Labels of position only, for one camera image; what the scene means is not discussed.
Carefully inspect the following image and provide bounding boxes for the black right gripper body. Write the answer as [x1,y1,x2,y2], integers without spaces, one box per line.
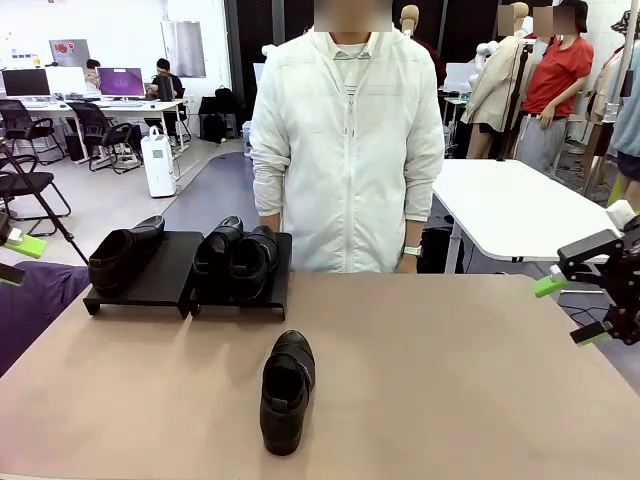
[606,213,640,347]

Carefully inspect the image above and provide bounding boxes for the black leather loafer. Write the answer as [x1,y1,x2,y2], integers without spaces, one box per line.
[88,214,166,300]
[191,215,245,303]
[259,329,317,457]
[228,224,280,304]

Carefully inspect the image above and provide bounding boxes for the person's left forearm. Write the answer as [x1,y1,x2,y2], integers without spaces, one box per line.
[403,219,426,248]

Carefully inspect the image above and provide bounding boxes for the black metal shoe stand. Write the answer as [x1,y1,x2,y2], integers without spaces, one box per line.
[188,230,293,322]
[82,229,205,320]

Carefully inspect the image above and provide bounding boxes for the purple fabric cover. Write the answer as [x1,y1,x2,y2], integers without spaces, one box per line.
[0,260,92,376]

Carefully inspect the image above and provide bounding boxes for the black folding chair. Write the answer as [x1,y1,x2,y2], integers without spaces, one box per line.
[0,154,72,239]

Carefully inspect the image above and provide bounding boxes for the white work table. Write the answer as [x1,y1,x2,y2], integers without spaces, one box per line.
[430,158,624,275]

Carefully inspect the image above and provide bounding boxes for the black waste bin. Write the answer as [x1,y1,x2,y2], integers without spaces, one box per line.
[64,133,87,163]

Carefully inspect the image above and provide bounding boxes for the black mesh office chair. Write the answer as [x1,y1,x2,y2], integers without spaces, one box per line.
[66,101,145,175]
[0,98,67,166]

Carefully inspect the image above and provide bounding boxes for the person in light blue top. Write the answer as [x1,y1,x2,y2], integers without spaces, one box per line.
[610,47,640,211]

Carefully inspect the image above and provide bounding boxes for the black bag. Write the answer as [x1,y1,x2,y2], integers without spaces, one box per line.
[417,225,465,275]

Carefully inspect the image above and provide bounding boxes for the white air purifier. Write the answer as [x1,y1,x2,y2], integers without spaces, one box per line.
[140,125,178,199]

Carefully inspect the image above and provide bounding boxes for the black computer monitor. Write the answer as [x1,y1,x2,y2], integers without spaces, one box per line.
[1,68,53,99]

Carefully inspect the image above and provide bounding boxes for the garment rack with clothes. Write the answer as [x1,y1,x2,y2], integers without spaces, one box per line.
[584,9,640,126]

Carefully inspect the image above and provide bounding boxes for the white computer monitor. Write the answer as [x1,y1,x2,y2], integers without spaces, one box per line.
[44,65,89,97]

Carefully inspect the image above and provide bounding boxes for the long white office desk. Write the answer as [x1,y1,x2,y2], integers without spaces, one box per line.
[0,97,189,162]

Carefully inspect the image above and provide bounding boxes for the mannequin in red shirt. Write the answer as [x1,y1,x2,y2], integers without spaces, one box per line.
[514,0,596,177]

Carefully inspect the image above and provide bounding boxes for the monitor with purple screen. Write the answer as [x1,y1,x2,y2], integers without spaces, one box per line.
[96,67,147,99]

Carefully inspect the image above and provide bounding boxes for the mannequin in beige coat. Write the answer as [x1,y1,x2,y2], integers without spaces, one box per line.
[458,1,532,160]

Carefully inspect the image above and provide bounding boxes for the grey poster with red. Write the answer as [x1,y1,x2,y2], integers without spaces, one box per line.
[48,38,92,69]

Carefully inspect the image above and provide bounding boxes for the person in black shirt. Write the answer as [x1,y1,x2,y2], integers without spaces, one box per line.
[147,57,188,142]

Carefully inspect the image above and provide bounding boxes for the black backpack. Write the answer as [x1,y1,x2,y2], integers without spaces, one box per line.
[198,86,241,145]

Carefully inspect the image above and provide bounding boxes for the person in white jacket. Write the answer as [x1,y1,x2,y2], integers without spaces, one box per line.
[248,27,446,275]

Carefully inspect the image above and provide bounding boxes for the bare-headed mannequin dark red top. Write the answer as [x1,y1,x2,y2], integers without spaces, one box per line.
[399,4,448,94]

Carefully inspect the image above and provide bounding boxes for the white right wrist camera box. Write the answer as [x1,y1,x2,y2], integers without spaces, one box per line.
[605,200,637,227]

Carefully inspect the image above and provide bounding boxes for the silver metal wall board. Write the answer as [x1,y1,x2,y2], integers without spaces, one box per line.
[160,20,207,79]

